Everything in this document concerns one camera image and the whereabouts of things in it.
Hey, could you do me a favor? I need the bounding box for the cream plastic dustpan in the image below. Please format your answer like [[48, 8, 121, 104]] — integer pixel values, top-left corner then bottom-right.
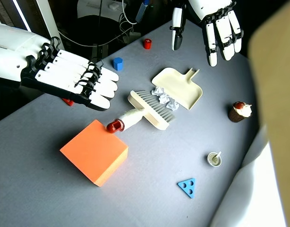
[[151, 67, 204, 111]]

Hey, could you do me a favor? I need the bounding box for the white frame bar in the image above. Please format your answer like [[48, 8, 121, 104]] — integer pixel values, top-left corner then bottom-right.
[[12, 0, 32, 33]]

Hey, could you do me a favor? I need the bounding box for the grey power adapter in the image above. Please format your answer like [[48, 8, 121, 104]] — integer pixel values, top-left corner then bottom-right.
[[123, 30, 141, 44]]

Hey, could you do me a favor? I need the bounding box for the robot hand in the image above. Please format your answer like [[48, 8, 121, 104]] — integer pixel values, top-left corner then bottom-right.
[[0, 23, 120, 112], [171, 0, 244, 67]]

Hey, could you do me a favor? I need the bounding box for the grey table cloth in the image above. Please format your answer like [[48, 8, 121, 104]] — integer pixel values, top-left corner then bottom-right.
[[0, 20, 270, 227]]

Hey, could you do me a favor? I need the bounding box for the thin white cable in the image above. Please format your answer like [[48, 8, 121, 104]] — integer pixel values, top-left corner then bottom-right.
[[121, 0, 139, 25]]

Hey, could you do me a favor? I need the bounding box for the blue triangle block with holes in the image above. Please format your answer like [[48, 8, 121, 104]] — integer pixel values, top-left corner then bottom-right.
[[177, 178, 196, 200]]

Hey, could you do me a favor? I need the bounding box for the blue hexagon block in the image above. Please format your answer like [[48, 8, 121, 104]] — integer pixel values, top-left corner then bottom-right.
[[113, 57, 125, 71]]

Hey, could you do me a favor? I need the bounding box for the tan cardboard panel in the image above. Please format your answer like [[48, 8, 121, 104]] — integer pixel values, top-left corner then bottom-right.
[[248, 0, 290, 227]]

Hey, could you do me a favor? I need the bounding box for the crumpled white paper wad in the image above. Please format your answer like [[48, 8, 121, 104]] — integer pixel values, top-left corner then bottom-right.
[[165, 99, 180, 111], [151, 86, 165, 96], [158, 93, 171, 105]]

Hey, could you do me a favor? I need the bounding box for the orange foam block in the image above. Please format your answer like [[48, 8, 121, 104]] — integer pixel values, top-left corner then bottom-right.
[[60, 119, 129, 188]]

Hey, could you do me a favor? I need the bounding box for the brown toy cupcake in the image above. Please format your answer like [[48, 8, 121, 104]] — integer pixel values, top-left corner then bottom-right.
[[228, 101, 253, 123]]

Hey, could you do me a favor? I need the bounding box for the grey usb adapter stick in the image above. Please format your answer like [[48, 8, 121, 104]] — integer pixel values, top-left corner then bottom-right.
[[135, 0, 150, 23]]

